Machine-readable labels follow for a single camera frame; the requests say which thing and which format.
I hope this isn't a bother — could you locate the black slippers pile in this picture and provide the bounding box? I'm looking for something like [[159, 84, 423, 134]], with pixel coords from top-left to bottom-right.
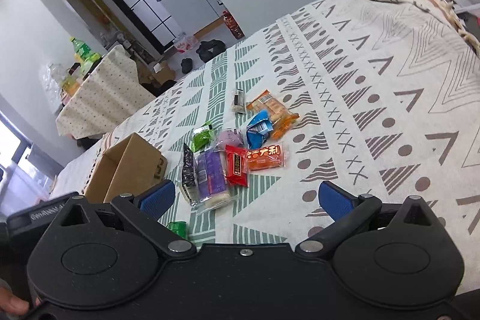
[[196, 39, 226, 63]]

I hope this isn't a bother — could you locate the green candy packet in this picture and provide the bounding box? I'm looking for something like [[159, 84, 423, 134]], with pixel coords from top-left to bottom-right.
[[167, 221, 188, 240]]

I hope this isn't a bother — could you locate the orange biscuit packet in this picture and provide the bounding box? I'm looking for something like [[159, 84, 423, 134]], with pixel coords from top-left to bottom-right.
[[247, 89, 299, 140]]

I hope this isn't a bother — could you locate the white cabinet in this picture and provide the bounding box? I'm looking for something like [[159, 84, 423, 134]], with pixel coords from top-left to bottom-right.
[[157, 0, 226, 34]]

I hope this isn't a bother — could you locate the dotted cream tablecloth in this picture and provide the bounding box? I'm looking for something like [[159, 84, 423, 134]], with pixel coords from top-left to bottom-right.
[[55, 45, 155, 140]]

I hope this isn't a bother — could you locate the small dark snack stick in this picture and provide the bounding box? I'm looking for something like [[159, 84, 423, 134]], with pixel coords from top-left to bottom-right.
[[233, 88, 246, 115]]

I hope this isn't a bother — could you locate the red beverage bottle pack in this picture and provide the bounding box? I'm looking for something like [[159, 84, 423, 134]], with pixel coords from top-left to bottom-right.
[[222, 10, 244, 40]]

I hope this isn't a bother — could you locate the red snack bar packet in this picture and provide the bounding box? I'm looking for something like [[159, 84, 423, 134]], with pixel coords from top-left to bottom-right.
[[225, 145, 248, 187]]

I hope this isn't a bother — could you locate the purple clear cake packet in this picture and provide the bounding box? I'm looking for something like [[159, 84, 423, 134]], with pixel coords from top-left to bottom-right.
[[195, 149, 235, 211]]

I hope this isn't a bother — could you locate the person's hand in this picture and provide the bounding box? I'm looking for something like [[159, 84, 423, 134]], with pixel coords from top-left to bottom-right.
[[0, 280, 31, 318]]

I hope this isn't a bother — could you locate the round purple snack packet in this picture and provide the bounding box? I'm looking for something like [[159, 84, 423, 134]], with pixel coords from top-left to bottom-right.
[[215, 128, 244, 151]]

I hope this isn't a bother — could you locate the pink white plastic bag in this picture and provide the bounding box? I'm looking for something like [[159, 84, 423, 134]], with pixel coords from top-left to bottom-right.
[[173, 32, 198, 54]]

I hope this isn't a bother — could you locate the blue crumpled snack packet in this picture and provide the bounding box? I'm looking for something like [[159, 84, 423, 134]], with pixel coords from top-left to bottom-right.
[[247, 110, 273, 149]]

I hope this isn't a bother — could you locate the patterned bed blanket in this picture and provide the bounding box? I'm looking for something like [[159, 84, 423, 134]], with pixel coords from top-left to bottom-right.
[[48, 0, 480, 248]]

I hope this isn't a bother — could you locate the brown cardboard box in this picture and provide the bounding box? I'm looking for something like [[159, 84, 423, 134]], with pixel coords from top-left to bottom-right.
[[85, 133, 168, 204]]

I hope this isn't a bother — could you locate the green soda bottle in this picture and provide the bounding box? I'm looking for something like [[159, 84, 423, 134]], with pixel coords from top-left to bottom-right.
[[70, 37, 100, 65]]

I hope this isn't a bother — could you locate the clear wafer cracker packet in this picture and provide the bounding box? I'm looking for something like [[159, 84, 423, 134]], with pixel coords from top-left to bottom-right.
[[181, 143, 199, 205]]

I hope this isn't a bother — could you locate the orange sausage packet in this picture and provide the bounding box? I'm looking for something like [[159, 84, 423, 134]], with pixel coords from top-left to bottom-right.
[[247, 145, 285, 171]]

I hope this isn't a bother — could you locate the bright green snack packet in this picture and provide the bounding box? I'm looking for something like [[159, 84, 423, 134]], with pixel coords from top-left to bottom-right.
[[190, 122, 215, 153]]

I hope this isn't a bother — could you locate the single black slipper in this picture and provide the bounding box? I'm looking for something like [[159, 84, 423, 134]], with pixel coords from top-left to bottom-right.
[[181, 58, 193, 75]]

